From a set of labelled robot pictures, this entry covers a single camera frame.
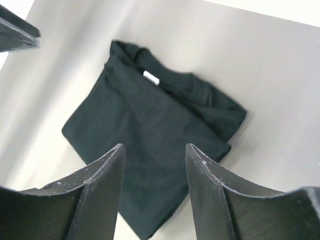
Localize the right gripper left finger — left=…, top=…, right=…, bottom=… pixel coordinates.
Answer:
left=0, top=144, right=126, bottom=240

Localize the black t shirt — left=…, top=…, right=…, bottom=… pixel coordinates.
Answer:
left=62, top=40, right=247, bottom=240

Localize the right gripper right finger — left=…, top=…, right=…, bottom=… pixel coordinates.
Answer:
left=185, top=143, right=320, bottom=240

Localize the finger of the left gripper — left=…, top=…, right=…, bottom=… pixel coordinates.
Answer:
left=0, top=5, right=41, bottom=53

